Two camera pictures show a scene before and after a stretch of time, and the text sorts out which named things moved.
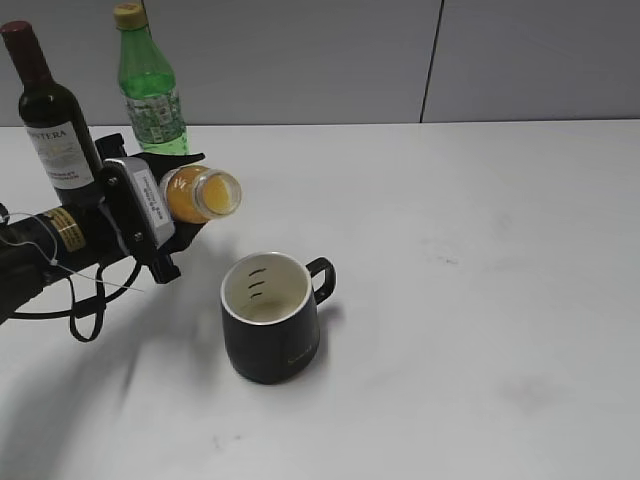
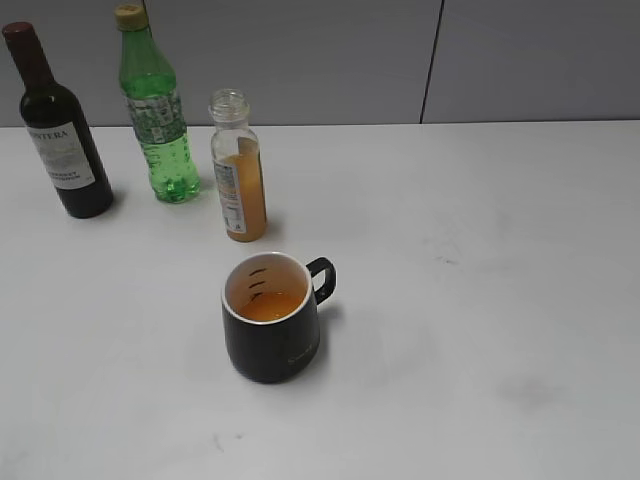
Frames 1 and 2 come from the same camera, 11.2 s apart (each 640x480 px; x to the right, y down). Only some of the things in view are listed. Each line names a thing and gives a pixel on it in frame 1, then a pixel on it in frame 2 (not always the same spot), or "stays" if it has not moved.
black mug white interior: (270, 322) stays
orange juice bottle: (194, 194) to (238, 165)
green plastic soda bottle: (148, 85) stays
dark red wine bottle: (54, 123) stays
